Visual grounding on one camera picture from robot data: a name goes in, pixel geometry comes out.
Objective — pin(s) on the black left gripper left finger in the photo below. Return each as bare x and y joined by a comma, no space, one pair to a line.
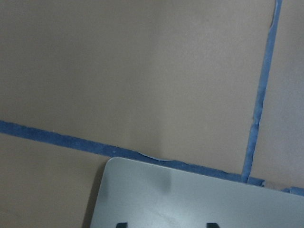
122,225

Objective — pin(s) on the silver grey laptop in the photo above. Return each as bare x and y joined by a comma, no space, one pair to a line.
151,196

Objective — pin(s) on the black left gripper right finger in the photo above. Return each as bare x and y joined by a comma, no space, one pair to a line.
212,225

